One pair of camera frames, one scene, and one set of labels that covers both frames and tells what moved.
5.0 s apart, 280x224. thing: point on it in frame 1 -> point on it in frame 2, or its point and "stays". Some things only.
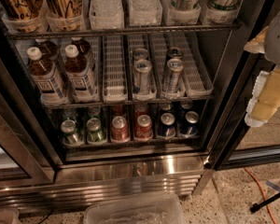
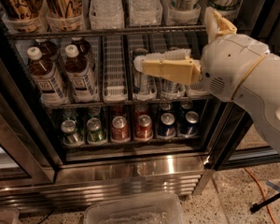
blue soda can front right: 191,119 stays
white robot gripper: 278,41 -> 231,66
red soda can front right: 144,127 stays
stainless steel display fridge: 123,89 stays
